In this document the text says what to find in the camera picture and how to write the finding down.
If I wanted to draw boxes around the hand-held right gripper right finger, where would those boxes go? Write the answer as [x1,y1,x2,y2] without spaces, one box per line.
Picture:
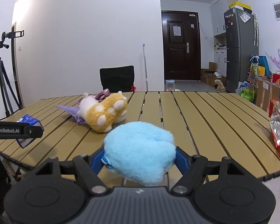
[170,146,246,195]

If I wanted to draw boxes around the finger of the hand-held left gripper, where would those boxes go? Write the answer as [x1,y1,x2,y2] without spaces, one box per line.
[29,125,44,139]

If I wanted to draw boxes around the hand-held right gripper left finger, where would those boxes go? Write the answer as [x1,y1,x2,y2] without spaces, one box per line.
[34,148,108,195]

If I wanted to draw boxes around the blue and white packet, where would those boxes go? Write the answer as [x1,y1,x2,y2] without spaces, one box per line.
[16,114,42,148]

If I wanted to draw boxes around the light blue plush toy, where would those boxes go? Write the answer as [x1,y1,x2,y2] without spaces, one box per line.
[104,121,177,187]

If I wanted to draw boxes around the yellow and white plush toy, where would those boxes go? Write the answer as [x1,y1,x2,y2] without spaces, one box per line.
[78,92,128,133]

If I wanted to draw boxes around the purple cloth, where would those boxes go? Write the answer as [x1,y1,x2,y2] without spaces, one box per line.
[56,105,87,125]

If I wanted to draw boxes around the tan slatted folding table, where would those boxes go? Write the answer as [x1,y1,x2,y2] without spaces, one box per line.
[0,91,280,185]

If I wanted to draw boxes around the shiny purple wrapper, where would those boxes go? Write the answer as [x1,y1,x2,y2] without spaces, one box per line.
[95,89,111,100]

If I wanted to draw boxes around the black folding chair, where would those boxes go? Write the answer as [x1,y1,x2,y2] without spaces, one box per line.
[99,65,135,93]

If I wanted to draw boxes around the stack of cardboard boxes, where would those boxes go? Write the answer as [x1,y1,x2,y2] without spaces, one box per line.
[200,62,222,86]

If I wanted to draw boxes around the green plastic bag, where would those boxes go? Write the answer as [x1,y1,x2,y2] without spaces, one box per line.
[240,87,256,102]

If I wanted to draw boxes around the dark brown door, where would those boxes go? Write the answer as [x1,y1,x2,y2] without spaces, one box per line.
[161,11,201,81]

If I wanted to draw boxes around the taped cardboard box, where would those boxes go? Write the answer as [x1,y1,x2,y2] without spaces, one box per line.
[255,77,274,113]

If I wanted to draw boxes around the white lower cabinet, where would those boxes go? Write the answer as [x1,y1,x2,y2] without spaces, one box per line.
[214,49,227,72]

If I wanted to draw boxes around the grey refrigerator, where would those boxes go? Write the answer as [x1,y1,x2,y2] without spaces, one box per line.
[223,7,259,93]

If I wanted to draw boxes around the blue gift bag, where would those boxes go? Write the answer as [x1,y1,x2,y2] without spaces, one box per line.
[250,55,271,77]

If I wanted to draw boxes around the yellow box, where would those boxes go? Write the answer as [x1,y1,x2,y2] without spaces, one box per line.
[228,1,252,12]

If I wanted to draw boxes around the white mop handle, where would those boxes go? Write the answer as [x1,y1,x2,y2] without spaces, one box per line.
[142,43,149,91]

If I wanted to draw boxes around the white wall cabinets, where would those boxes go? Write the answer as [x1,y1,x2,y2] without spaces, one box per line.
[210,0,238,37]

